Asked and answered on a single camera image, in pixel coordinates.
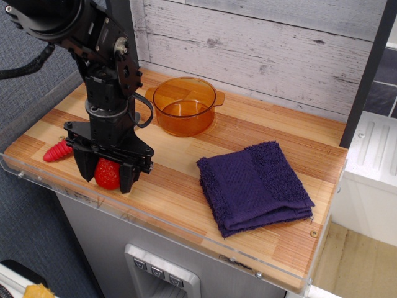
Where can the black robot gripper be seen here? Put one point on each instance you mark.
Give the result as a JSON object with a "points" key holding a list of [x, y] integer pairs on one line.
{"points": [[112, 137]]}

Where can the red plastic strawberry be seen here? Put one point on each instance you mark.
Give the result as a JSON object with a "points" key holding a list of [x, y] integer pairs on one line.
{"points": [[107, 174]]}

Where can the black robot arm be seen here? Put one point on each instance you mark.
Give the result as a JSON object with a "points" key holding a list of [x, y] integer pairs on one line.
{"points": [[107, 62]]}

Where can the folded purple towel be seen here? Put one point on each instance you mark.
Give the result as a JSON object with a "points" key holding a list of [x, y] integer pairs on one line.
{"points": [[252, 188]]}

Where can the grey toy fridge cabinet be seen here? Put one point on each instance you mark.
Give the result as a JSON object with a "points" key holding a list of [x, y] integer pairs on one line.
{"points": [[103, 238]]}

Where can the clear acrylic edge guard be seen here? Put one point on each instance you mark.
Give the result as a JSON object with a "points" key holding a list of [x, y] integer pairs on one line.
{"points": [[169, 201]]}

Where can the orange transparent glass pot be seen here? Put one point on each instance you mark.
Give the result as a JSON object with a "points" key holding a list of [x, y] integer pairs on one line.
{"points": [[185, 106]]}

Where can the silver dispenser button panel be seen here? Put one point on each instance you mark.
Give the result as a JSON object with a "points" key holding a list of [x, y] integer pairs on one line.
{"points": [[153, 276]]}

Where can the yellow object bottom left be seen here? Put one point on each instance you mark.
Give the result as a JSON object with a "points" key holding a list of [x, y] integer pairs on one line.
{"points": [[38, 291]]}

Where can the white toy sink unit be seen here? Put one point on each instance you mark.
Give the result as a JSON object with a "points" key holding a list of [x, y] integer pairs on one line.
{"points": [[365, 201]]}

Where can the red handled metal spoon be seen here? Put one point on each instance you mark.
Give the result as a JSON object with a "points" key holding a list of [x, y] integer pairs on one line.
{"points": [[57, 151]]}

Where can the dark grey left post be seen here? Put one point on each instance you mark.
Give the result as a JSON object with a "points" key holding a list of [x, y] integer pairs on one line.
{"points": [[120, 10]]}

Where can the dark grey post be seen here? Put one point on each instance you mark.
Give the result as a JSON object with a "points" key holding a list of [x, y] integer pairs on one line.
{"points": [[120, 10], [374, 59]]}

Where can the dark grey right post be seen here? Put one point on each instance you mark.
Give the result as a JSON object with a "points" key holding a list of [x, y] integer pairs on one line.
{"points": [[374, 59]]}

